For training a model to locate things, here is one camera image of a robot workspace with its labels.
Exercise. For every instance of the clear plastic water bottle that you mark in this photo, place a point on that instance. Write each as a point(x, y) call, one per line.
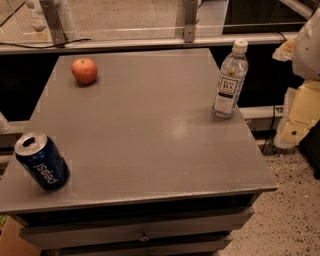
point(231, 79)

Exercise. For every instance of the red apple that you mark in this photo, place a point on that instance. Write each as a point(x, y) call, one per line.
point(84, 70)

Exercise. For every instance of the grey drawer cabinet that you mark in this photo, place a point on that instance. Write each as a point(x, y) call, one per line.
point(153, 171)

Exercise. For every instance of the metal bracket post left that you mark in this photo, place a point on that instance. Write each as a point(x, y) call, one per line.
point(53, 21)

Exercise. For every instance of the blue Pepsi can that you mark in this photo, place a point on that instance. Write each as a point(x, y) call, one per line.
point(38, 154)

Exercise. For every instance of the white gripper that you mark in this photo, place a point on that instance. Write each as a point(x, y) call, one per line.
point(307, 53)

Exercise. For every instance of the metal bracket post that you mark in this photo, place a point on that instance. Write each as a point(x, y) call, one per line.
point(190, 18)
point(53, 21)

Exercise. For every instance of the cardboard box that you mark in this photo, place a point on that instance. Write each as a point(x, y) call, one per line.
point(11, 244)

